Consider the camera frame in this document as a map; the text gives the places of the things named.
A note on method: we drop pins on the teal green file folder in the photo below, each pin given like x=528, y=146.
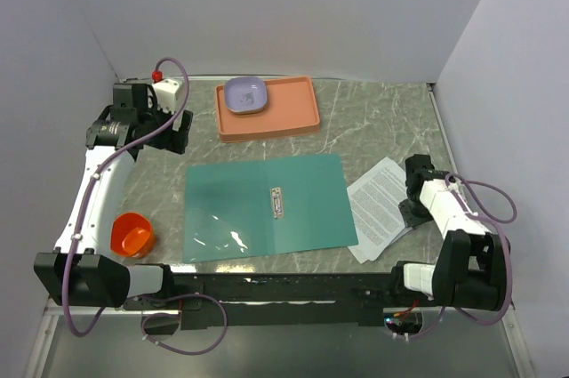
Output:
x=228, y=212

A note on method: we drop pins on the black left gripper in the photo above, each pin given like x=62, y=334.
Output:
x=174, y=140

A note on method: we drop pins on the lavender square bowl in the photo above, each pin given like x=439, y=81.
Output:
x=245, y=95

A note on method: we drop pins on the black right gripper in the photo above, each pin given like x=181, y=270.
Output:
x=411, y=220

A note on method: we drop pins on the aluminium frame rail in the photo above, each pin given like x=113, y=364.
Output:
x=52, y=309

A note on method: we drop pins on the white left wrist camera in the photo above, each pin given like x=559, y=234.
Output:
x=169, y=93

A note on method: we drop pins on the orange plastic cup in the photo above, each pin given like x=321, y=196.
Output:
x=132, y=236

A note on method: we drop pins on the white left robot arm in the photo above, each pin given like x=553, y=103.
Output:
x=80, y=270

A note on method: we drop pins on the metal folder clip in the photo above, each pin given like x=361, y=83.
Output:
x=276, y=199

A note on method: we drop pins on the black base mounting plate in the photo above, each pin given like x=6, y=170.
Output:
x=243, y=299

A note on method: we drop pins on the white printed paper sheets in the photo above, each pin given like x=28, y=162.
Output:
x=374, y=200

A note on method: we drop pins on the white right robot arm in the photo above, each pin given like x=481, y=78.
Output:
x=470, y=271

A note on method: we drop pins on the salmon pink tray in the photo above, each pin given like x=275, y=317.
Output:
x=291, y=110

